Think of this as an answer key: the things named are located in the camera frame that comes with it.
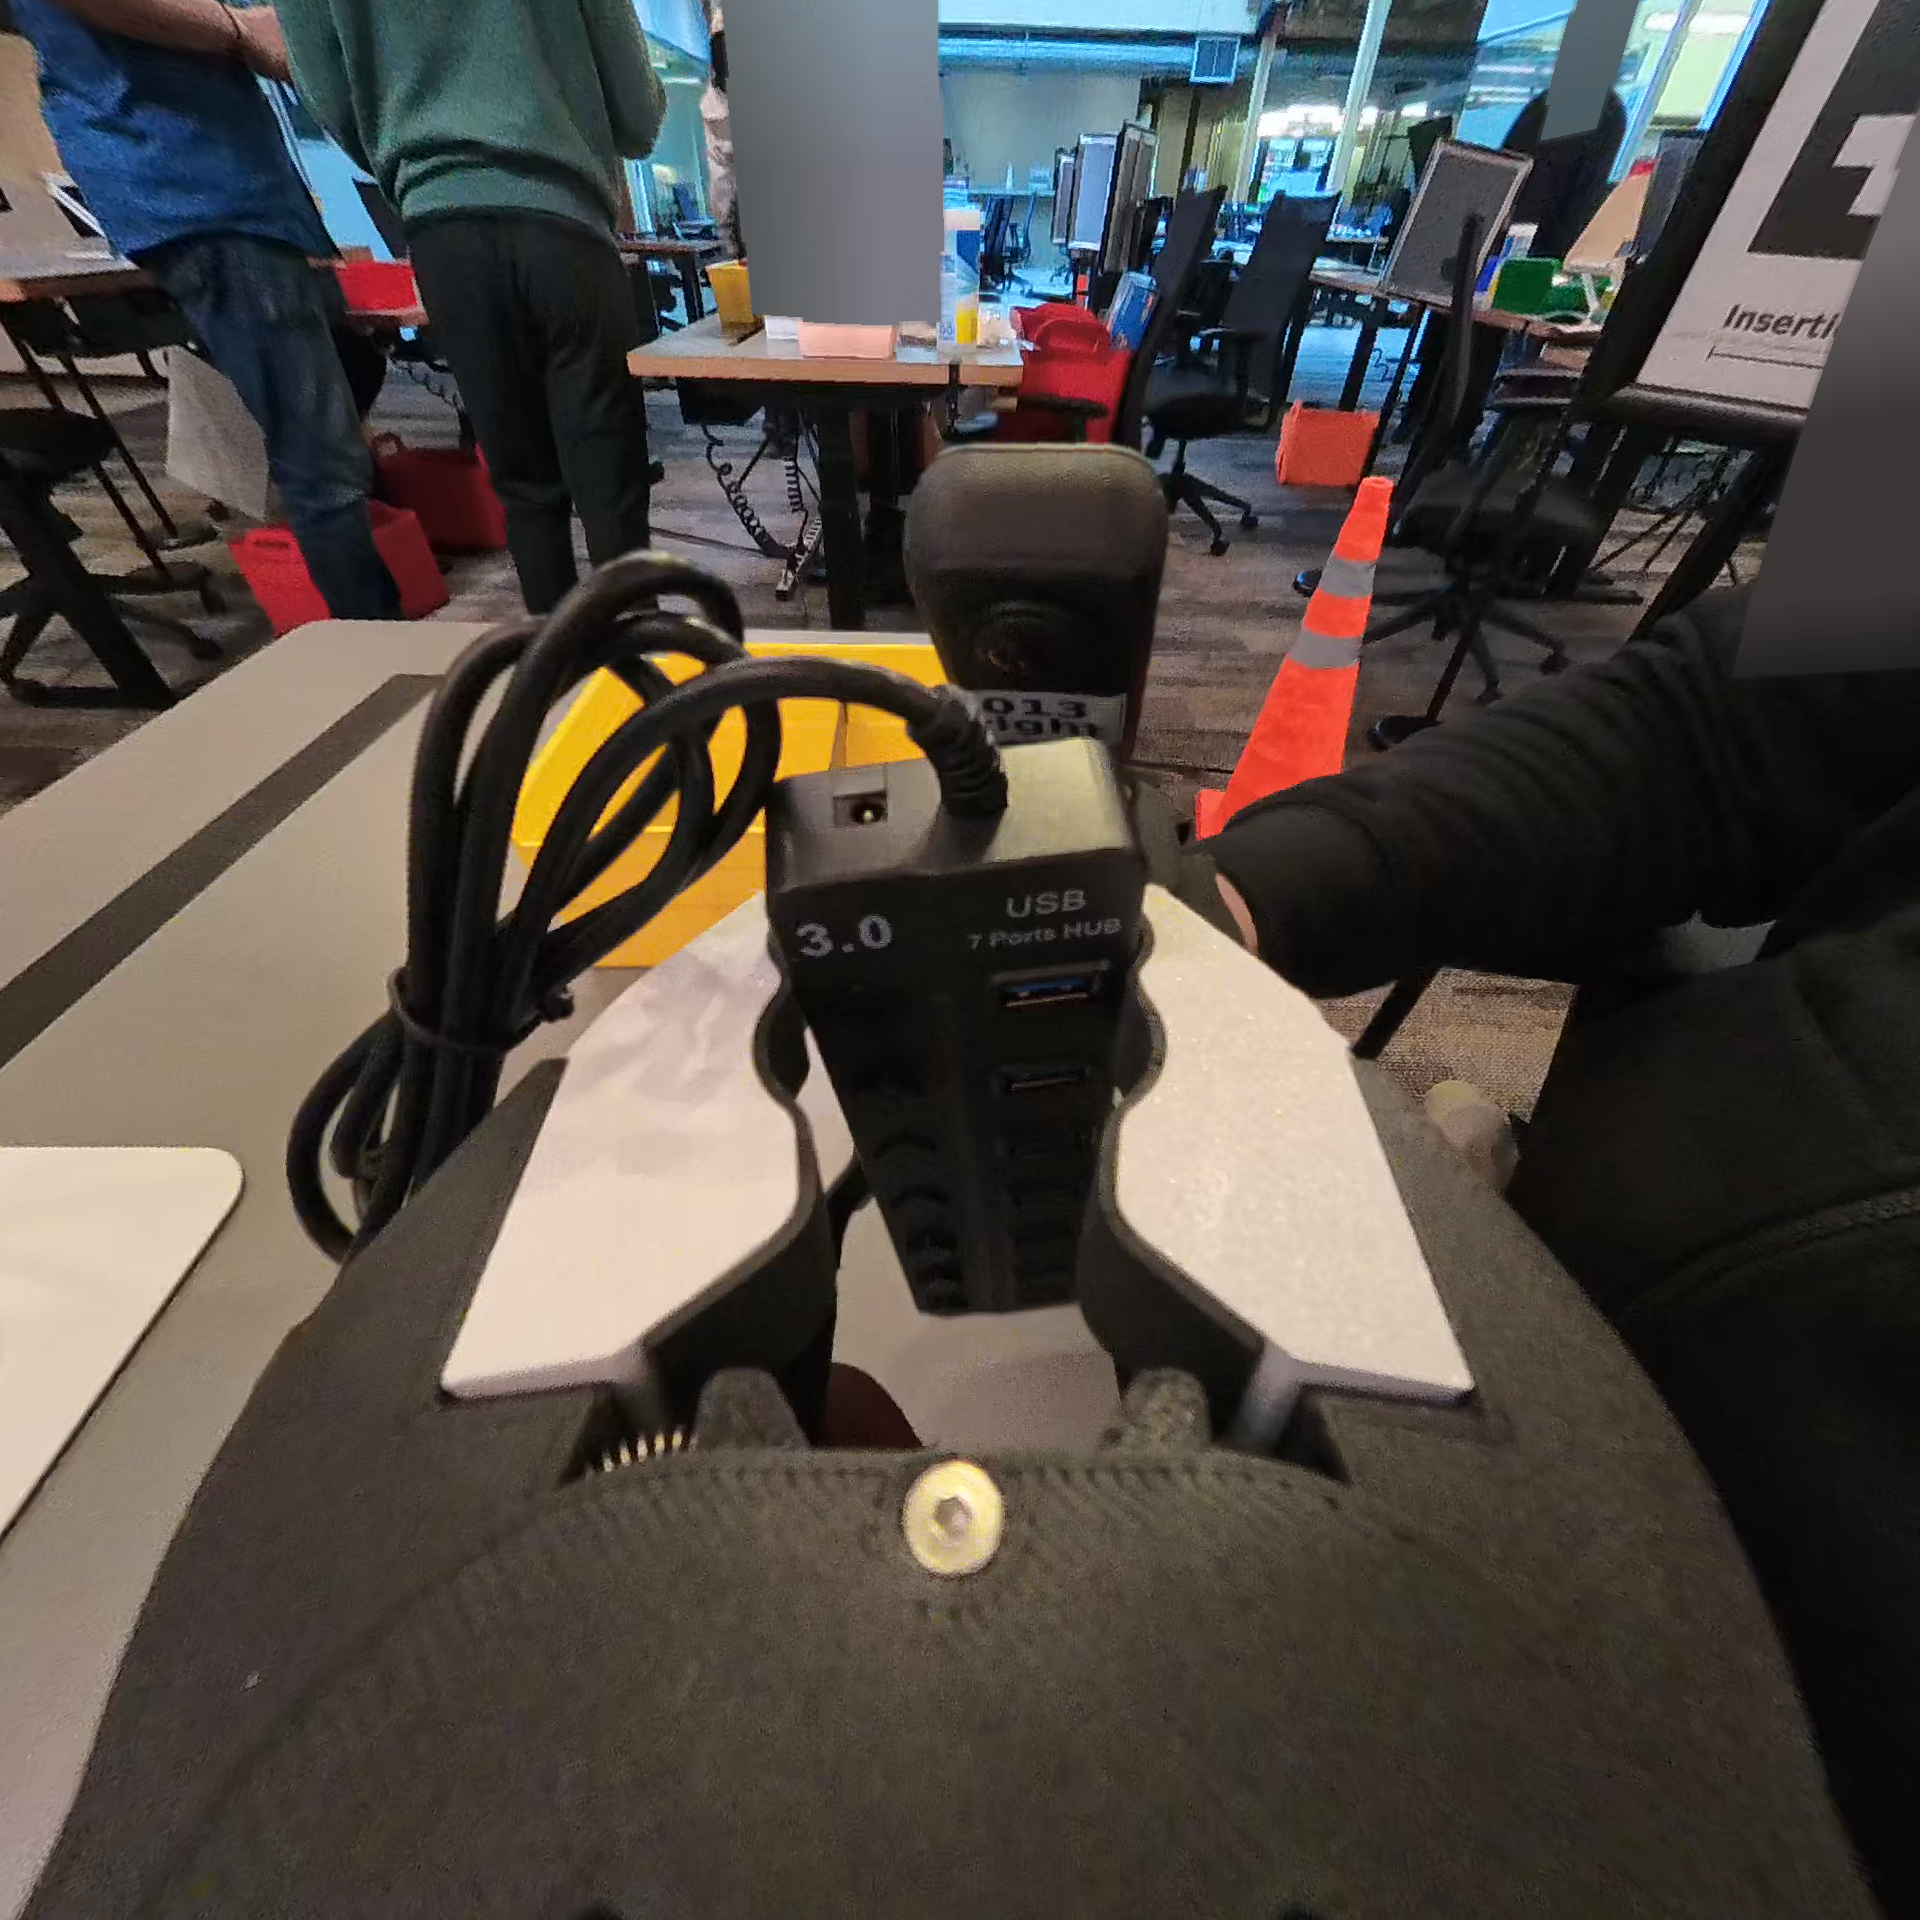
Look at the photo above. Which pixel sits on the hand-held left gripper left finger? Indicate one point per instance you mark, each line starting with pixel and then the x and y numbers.
pixel 646 1200

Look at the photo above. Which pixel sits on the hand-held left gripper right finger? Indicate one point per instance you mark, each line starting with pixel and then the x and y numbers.
pixel 1276 1185

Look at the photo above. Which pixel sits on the person's right forearm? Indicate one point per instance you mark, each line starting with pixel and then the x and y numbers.
pixel 1499 840

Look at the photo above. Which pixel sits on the red office chair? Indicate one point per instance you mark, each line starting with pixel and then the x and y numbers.
pixel 1072 376

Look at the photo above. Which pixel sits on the person's beige trouser leg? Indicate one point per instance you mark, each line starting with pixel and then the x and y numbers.
pixel 1468 1125

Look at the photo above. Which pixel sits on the black office chair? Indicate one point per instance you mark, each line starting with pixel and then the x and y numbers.
pixel 1499 518
pixel 1200 398
pixel 60 450

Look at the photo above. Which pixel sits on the orange floor bag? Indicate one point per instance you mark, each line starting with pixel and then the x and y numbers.
pixel 1328 446

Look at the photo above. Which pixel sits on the orange traffic cone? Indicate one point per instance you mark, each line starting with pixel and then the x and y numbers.
pixel 1320 675

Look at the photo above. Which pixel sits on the yellow plastic bin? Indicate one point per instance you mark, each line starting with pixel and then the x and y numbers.
pixel 628 840

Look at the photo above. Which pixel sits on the wooden office desk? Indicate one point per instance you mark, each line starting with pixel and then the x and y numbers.
pixel 705 360
pixel 90 277

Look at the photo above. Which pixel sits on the small yellow container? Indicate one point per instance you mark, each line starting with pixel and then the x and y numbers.
pixel 729 297

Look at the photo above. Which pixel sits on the green plastic bin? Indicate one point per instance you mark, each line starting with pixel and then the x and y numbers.
pixel 1523 288

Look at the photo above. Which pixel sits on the white and clear board stand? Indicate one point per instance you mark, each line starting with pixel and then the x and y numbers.
pixel 90 1289

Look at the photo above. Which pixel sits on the red floor bag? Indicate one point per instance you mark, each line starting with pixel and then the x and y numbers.
pixel 299 578
pixel 451 495

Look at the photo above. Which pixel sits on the small red bin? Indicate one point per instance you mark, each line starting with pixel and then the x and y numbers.
pixel 376 288

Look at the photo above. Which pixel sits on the white printed sign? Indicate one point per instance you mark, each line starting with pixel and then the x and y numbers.
pixel 1723 255

